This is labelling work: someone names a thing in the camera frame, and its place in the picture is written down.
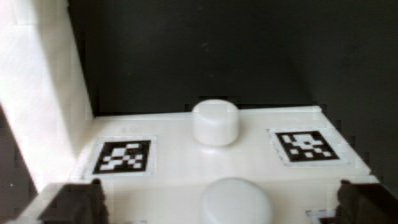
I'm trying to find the white drawer cabinet frame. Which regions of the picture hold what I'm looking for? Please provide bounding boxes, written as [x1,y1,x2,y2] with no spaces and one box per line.
[0,0,92,188]

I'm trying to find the white drawer box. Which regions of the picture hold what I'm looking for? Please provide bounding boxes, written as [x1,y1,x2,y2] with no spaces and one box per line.
[71,106,371,187]
[10,173,398,224]

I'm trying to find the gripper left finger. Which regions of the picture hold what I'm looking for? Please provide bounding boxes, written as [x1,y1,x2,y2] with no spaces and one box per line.
[39,179,108,224]

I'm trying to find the white front drawer box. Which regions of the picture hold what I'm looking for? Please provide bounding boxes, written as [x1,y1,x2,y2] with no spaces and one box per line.
[71,106,371,187]

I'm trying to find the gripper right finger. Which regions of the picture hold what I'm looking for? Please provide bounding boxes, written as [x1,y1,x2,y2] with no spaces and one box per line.
[335,180,398,224]

